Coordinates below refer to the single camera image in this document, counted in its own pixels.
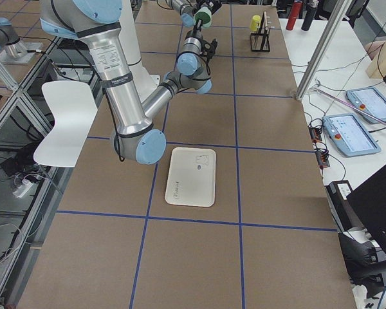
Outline black wire cup rack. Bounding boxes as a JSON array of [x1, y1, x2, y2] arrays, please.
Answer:
[[250, 11, 272, 52]]

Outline black bottle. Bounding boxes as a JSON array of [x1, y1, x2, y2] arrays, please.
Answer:
[[301, 0, 319, 31]]

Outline white plastic chair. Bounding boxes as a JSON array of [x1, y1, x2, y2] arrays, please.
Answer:
[[33, 80, 98, 167]]

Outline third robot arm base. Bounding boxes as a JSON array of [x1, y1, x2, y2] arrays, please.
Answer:
[[0, 17, 42, 65]]

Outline far teach pendant tablet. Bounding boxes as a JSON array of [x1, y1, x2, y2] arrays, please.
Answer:
[[346, 87, 386, 122]]

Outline cream rabbit print tray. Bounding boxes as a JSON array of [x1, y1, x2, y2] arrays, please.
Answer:
[[165, 147, 216, 207]]

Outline light green plastic cup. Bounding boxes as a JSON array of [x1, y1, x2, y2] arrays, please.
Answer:
[[194, 7, 212, 28]]

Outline white power strip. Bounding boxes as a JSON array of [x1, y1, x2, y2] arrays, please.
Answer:
[[13, 180, 38, 198]]

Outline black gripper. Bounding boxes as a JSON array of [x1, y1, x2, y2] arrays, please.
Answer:
[[198, 0, 222, 14], [191, 19, 203, 41]]

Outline aluminium frame post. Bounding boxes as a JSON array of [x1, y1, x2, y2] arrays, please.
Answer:
[[295, 0, 353, 101]]

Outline black computer box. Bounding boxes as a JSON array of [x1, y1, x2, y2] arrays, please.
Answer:
[[326, 180, 366, 232]]

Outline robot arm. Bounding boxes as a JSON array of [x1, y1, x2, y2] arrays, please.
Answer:
[[40, 1, 222, 164], [163, 0, 222, 28]]

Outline red bottle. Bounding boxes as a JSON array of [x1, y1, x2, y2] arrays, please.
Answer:
[[286, 0, 303, 31]]

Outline pink reach stick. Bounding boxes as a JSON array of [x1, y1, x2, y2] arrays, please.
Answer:
[[310, 86, 386, 127]]

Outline yellow plastic cup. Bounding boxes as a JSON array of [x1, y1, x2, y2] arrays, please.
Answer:
[[250, 15, 261, 32]]

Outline near teach pendant tablet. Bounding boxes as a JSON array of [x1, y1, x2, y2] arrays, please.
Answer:
[[322, 113, 381, 157]]

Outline teach pendant tablet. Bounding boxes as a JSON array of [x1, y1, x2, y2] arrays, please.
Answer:
[[346, 87, 386, 122], [322, 113, 381, 157]]

